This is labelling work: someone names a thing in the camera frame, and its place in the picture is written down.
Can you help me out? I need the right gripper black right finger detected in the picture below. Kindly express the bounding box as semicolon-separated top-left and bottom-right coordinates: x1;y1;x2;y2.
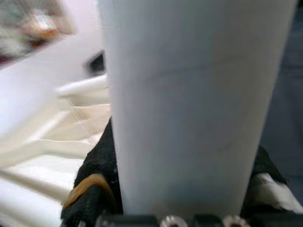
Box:
242;144;303;227

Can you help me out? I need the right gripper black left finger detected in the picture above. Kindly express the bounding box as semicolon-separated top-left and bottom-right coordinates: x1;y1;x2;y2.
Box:
60;117;124;227

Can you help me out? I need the tan rubber band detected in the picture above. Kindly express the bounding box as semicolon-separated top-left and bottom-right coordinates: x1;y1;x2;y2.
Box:
63;174;112;210

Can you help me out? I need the white plastic table top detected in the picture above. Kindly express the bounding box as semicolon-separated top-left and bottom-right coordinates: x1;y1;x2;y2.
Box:
0;74;119;227

